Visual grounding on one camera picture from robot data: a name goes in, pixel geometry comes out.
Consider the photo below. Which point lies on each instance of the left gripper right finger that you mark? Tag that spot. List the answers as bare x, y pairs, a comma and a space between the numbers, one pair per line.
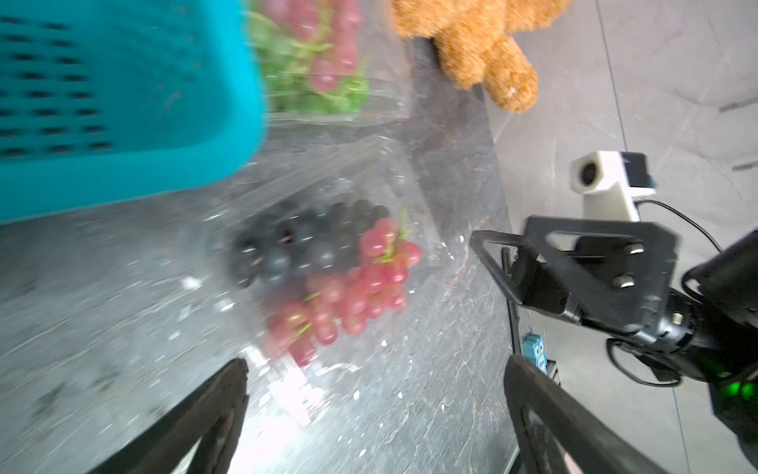
556, 434

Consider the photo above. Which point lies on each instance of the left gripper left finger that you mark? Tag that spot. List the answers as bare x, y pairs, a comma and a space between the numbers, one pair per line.
208, 422

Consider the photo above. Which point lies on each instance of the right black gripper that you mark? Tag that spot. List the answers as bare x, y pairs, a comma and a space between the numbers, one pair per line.
614, 277

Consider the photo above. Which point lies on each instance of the red grape bunch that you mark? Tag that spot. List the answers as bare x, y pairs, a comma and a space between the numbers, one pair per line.
343, 304
311, 45

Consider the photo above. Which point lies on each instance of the clear clamshell container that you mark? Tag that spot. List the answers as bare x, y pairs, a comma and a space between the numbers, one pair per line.
389, 71
375, 168

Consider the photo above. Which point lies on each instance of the teal plastic basket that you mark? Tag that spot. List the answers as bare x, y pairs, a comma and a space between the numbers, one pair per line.
108, 101

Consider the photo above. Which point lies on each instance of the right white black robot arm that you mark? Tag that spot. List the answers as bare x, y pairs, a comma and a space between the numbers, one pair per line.
734, 405

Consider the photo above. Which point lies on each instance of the blue owl toy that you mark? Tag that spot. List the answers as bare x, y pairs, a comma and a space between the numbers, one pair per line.
534, 350

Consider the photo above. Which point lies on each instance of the brown teddy bear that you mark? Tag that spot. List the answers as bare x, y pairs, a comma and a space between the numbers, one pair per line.
475, 45

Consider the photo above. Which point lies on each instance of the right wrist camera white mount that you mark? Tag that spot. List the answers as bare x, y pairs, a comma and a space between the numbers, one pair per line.
610, 182

